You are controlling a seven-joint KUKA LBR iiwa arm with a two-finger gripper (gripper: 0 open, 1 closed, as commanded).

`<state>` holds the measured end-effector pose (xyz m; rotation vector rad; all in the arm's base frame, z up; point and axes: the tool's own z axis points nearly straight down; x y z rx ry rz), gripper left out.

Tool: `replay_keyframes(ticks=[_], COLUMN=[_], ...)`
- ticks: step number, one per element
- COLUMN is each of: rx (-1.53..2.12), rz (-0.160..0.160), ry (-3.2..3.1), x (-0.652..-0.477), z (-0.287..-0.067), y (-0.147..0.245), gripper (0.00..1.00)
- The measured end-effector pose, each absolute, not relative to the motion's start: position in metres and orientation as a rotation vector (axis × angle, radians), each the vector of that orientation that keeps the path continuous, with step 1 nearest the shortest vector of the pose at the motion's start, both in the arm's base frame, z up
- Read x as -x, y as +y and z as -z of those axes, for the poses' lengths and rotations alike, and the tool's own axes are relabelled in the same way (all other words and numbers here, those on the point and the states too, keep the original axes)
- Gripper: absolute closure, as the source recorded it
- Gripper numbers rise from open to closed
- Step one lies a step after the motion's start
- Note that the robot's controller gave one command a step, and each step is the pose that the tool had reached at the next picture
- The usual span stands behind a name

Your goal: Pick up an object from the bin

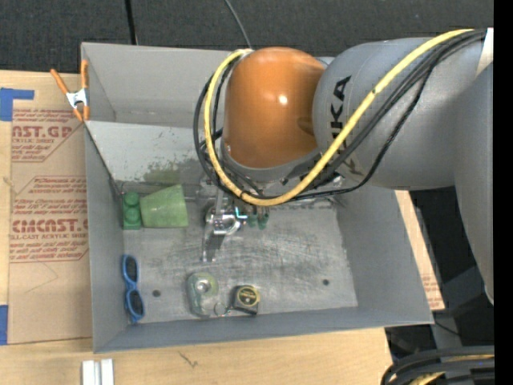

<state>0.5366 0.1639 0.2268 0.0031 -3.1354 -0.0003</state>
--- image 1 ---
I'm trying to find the grey metal bin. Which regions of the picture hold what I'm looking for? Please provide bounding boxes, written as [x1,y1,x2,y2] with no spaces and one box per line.
[79,41,435,355]

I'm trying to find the black and yellow tape measure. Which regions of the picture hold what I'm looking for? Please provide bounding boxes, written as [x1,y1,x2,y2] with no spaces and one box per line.
[213,284,262,318]

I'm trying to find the grey-green rounded packet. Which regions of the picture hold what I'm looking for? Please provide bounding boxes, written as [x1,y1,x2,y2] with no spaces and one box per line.
[184,271,221,318]

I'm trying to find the brown cardboard board red print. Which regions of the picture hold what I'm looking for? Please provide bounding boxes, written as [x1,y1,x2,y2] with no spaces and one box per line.
[0,69,446,347]

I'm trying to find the green toy brick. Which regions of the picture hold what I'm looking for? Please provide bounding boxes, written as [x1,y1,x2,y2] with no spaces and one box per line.
[122,191,143,231]

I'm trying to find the blue sunglasses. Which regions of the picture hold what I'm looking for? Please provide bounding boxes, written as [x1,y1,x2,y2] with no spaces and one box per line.
[120,253,146,325]

